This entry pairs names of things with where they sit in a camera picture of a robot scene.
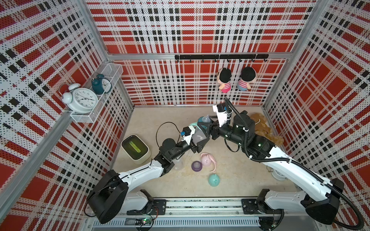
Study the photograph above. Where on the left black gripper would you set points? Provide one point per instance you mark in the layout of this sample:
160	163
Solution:
199	147

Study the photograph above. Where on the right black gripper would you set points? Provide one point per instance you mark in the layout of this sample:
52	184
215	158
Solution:
214	126

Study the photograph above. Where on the clear baby bottle bottom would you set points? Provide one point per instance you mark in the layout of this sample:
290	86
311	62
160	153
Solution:
198	136

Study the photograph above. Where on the clear baby bottle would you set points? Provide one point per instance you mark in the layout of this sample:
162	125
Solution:
178	164
198	136

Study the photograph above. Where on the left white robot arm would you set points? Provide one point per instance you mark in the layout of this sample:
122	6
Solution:
113	193

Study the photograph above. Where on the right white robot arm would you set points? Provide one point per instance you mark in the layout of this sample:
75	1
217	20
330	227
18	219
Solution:
319	197

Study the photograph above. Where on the clear baby bottle middle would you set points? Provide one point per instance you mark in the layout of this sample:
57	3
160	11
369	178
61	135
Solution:
178	164

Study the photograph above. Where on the pink pig cap left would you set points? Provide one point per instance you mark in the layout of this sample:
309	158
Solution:
206	159

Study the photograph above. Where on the mint green bottle cap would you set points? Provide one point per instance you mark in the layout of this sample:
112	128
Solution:
214	180

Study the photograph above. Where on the doll with pink pants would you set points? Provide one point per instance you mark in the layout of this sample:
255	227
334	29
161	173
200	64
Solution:
223	79

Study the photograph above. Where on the brown teddy bear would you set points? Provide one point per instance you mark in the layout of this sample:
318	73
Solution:
262	129

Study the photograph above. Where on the doll with blue pants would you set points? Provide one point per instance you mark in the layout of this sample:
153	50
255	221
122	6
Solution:
248	76

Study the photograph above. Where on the white green sterilizer box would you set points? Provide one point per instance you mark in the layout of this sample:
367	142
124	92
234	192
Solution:
136	149

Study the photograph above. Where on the small white alarm clock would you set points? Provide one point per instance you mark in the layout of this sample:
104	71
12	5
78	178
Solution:
278	176

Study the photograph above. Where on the green circuit board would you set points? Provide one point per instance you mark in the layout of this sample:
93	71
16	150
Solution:
138	222

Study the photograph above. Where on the teal alarm clock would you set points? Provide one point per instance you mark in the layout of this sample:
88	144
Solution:
101	85

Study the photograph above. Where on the large white alarm clock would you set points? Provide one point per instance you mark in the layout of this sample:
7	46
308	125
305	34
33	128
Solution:
80	100

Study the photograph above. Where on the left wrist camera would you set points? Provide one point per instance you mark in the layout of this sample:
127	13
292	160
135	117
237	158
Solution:
187	134

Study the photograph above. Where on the black hook rail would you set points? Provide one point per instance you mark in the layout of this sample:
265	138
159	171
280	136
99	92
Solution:
202	57

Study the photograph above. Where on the white wire shelf basket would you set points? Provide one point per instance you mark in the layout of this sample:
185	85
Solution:
110	71

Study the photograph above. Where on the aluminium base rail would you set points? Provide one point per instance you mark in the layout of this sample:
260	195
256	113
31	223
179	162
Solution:
214	212

